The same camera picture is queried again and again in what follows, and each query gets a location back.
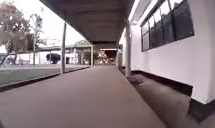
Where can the long low building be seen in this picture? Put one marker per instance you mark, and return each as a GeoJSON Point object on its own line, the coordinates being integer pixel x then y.
{"type": "Point", "coordinates": [75, 53]}

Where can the leaning tree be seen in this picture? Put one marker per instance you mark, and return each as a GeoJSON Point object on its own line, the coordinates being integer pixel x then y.
{"type": "Point", "coordinates": [11, 23]}

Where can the grey canopy post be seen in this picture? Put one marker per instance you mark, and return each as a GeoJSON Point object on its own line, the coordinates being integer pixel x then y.
{"type": "Point", "coordinates": [63, 50]}

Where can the reddish brown paved path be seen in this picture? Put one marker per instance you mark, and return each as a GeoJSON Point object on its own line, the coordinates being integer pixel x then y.
{"type": "Point", "coordinates": [81, 100]}

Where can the grass lawn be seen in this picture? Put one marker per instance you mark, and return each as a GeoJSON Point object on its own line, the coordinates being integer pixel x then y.
{"type": "Point", "coordinates": [18, 73]}

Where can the dark rounded bush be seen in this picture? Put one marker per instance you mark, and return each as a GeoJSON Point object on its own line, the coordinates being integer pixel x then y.
{"type": "Point", "coordinates": [53, 57]}

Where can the white building with dark base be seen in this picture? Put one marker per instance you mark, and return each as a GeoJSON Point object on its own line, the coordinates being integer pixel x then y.
{"type": "Point", "coordinates": [181, 66]}

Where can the grey concrete strip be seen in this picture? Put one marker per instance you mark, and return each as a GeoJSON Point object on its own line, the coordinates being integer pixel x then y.
{"type": "Point", "coordinates": [161, 100]}

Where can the dark kerb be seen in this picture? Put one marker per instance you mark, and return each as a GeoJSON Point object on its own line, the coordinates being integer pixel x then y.
{"type": "Point", "coordinates": [28, 81]}

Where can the dark walkway canopy roof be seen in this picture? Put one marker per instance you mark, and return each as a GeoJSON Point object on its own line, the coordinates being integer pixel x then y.
{"type": "Point", "coordinates": [95, 16]}

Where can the slender tall tree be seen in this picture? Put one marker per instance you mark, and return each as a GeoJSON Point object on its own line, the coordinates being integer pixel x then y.
{"type": "Point", "coordinates": [35, 33]}

